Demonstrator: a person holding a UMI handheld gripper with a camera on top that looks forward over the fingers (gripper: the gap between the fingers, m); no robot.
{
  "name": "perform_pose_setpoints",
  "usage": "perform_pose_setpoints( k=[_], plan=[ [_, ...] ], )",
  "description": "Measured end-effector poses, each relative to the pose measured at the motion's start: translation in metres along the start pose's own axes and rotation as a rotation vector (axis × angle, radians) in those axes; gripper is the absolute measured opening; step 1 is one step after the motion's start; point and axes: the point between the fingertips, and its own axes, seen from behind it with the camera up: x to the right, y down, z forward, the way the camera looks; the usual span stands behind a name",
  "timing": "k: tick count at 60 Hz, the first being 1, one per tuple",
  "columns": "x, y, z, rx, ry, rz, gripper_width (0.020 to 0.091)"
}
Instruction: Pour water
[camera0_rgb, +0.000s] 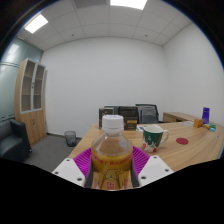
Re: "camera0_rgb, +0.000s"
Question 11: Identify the wooden side desk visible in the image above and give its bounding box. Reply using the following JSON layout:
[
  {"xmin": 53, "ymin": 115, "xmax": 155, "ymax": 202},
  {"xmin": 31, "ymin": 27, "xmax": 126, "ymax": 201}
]
[{"xmin": 162, "ymin": 111, "xmax": 198, "ymax": 124}]

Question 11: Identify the black mesh office chair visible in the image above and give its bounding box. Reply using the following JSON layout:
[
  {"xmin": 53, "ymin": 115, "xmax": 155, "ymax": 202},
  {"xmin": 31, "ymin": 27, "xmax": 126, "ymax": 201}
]
[{"xmin": 135, "ymin": 103, "xmax": 160, "ymax": 125}]

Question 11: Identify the black leather sofa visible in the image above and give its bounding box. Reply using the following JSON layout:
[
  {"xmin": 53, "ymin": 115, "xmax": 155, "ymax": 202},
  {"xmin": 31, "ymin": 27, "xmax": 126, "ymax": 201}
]
[{"xmin": 0, "ymin": 118, "xmax": 34, "ymax": 162}]

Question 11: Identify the grey ceiling air vent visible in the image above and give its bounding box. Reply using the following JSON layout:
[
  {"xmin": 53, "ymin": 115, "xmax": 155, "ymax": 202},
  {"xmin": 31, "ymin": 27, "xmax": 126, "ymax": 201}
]
[{"xmin": 73, "ymin": 0, "xmax": 108, "ymax": 9}]

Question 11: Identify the upright purple box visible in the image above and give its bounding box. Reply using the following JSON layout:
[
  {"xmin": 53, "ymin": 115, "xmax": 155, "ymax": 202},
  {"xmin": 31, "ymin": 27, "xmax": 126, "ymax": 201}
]
[{"xmin": 201, "ymin": 106, "xmax": 211, "ymax": 125}]

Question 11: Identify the wooden glass-door shelf cabinet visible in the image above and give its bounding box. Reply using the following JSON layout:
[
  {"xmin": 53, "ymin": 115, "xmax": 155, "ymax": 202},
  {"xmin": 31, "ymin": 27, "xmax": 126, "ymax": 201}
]
[{"xmin": 14, "ymin": 58, "xmax": 48, "ymax": 145}]

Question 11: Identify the flat round red coaster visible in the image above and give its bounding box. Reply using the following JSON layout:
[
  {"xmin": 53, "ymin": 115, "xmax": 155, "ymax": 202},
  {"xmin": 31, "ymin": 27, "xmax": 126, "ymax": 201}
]
[{"xmin": 175, "ymin": 137, "xmax": 190, "ymax": 146}]

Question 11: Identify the small dark brown box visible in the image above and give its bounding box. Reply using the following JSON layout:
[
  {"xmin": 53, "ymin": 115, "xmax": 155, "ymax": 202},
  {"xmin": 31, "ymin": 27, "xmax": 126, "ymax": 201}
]
[{"xmin": 98, "ymin": 107, "xmax": 115, "ymax": 130}]

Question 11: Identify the green mug white inside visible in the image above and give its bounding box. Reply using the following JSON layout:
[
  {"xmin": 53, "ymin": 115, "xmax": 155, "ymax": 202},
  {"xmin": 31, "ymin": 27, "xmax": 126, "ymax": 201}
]
[{"xmin": 142, "ymin": 124, "xmax": 171, "ymax": 154}]

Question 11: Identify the small square ceiling light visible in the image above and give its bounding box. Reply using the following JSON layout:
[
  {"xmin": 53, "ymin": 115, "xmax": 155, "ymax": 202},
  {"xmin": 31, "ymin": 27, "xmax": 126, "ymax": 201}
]
[{"xmin": 23, "ymin": 13, "xmax": 50, "ymax": 35}]

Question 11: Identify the grey waste bin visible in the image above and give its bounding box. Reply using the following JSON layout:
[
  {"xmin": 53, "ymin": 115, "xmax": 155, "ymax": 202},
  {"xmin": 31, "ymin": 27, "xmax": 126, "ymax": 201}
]
[{"xmin": 63, "ymin": 130, "xmax": 77, "ymax": 148}]

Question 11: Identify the white printed leaflet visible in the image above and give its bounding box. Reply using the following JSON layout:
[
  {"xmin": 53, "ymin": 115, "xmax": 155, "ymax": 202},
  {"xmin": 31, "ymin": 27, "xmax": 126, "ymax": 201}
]
[{"xmin": 135, "ymin": 123, "xmax": 151, "ymax": 132}]

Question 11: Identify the amber drink bottle white cap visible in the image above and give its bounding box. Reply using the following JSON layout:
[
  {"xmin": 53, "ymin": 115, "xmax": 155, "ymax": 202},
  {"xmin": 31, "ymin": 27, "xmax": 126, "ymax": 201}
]
[{"xmin": 84, "ymin": 114, "xmax": 139, "ymax": 191}]

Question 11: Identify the large square ceiling light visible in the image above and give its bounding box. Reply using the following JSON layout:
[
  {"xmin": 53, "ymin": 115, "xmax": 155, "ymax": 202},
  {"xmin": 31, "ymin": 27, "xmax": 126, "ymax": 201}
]
[{"xmin": 109, "ymin": 0, "xmax": 149, "ymax": 11}]

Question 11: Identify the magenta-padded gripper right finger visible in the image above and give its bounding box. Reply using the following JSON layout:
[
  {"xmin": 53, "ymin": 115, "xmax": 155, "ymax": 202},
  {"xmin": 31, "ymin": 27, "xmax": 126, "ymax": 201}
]
[{"xmin": 131, "ymin": 145, "xmax": 175, "ymax": 188}]

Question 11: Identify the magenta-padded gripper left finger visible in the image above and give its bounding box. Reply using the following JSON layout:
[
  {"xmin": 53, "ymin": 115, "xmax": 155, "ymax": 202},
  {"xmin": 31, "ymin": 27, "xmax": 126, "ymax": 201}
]
[{"xmin": 52, "ymin": 147, "xmax": 94, "ymax": 188}]

